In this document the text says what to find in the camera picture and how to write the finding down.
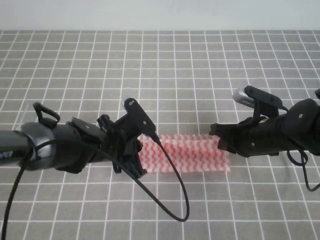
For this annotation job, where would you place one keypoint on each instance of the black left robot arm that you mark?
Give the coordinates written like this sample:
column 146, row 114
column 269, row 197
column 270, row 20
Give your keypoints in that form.
column 70, row 147

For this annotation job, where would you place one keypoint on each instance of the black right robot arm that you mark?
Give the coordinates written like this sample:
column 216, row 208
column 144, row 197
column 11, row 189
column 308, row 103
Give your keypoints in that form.
column 300, row 124

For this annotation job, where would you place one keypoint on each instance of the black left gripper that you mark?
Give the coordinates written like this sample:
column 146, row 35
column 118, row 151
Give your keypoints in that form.
column 120, row 140

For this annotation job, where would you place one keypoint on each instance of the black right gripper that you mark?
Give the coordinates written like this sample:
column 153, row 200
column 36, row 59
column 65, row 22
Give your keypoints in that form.
column 266, row 138

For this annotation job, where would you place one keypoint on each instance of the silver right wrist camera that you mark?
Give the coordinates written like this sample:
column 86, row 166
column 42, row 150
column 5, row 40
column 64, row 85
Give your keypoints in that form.
column 262, row 102

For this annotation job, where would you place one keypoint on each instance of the grey checked tablecloth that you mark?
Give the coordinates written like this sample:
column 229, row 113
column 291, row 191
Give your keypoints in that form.
column 184, row 80

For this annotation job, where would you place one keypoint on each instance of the pink white wavy towel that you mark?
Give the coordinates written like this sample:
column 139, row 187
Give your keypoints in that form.
column 188, row 152

